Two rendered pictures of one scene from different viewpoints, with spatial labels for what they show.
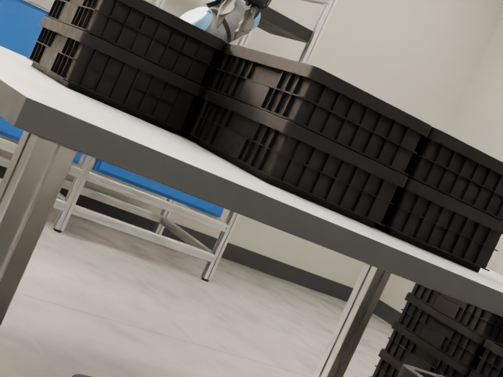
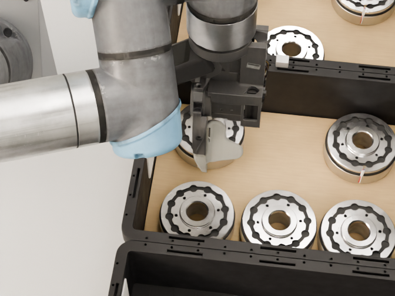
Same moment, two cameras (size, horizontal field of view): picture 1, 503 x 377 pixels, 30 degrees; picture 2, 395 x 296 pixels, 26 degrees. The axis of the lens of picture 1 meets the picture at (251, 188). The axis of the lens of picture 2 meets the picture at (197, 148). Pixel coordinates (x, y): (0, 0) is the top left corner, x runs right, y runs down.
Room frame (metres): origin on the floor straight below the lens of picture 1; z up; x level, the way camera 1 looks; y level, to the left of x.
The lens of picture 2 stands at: (2.05, 0.69, 1.90)
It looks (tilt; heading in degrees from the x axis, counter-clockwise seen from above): 58 degrees down; 306
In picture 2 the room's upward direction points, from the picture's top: straight up
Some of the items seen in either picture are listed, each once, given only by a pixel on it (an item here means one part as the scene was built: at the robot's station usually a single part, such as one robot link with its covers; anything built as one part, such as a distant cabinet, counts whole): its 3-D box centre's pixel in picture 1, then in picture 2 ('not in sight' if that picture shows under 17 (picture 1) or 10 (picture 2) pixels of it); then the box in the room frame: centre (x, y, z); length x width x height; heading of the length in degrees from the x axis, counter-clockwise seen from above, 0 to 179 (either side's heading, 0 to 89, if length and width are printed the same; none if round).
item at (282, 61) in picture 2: not in sight; (282, 61); (2.39, 0.02, 0.94); 0.02 x 0.01 x 0.01; 29
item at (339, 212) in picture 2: not in sight; (358, 233); (2.17, 0.15, 0.86); 0.10 x 0.10 x 0.01
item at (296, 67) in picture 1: (324, 88); not in sight; (1.95, -0.05, 0.92); 0.40 x 0.30 x 0.02; 29
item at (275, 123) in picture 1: (293, 158); not in sight; (1.95, -0.05, 0.76); 0.40 x 0.30 x 0.12; 29
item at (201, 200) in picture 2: not in sight; (197, 212); (2.37, 0.25, 0.86); 0.05 x 0.05 x 0.01
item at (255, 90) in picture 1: (314, 111); not in sight; (1.95, -0.05, 0.87); 0.40 x 0.30 x 0.11; 29
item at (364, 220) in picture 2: not in sight; (358, 231); (2.17, 0.15, 0.86); 0.05 x 0.05 x 0.01
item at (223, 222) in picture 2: not in sight; (197, 213); (2.37, 0.25, 0.86); 0.10 x 0.10 x 0.01
